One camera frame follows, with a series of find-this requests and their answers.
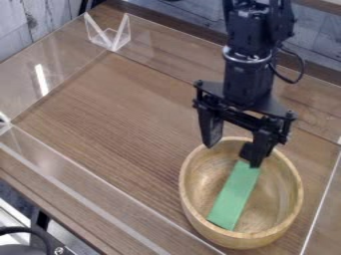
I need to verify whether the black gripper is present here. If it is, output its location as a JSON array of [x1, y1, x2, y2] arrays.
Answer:
[[193, 46, 296, 168]]

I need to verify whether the green foam stick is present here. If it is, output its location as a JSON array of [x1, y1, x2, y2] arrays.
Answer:
[[206, 160, 260, 231]]

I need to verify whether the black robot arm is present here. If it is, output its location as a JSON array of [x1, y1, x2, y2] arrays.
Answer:
[[193, 0, 296, 167]]

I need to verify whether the wooden bowl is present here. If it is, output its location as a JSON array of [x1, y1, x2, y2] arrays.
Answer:
[[178, 136, 304, 250]]

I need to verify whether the small black square block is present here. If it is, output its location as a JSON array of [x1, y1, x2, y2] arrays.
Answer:
[[240, 142, 257, 163]]

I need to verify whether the clear acrylic front wall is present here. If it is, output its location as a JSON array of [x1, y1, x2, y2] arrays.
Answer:
[[0, 125, 225, 255]]

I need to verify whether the clear acrylic corner bracket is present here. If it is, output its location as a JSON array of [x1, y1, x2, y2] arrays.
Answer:
[[85, 13, 131, 52]]

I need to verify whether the black table leg bracket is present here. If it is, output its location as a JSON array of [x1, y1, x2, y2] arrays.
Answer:
[[30, 208, 76, 255]]

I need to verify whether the black cable lower left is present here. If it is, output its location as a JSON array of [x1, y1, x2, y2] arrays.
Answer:
[[0, 226, 58, 248]]

